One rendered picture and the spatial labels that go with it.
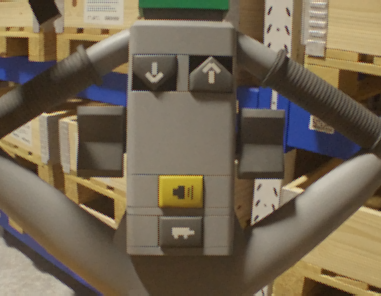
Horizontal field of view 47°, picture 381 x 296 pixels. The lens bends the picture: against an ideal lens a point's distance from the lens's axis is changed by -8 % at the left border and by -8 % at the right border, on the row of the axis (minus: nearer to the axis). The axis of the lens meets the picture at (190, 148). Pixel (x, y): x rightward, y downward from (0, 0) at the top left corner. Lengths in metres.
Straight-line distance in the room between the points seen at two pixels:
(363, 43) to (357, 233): 0.46
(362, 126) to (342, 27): 0.69
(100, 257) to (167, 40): 0.20
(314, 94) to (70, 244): 0.25
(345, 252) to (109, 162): 0.89
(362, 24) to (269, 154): 0.72
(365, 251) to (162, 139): 0.87
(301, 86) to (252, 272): 0.17
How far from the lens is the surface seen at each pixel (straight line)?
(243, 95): 1.33
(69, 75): 0.41
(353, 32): 1.10
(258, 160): 0.40
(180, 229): 0.39
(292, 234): 0.43
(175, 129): 0.39
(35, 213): 0.42
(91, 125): 0.40
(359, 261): 1.21
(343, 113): 0.43
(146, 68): 0.39
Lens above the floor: 1.40
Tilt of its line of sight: 17 degrees down
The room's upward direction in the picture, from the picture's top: 2 degrees clockwise
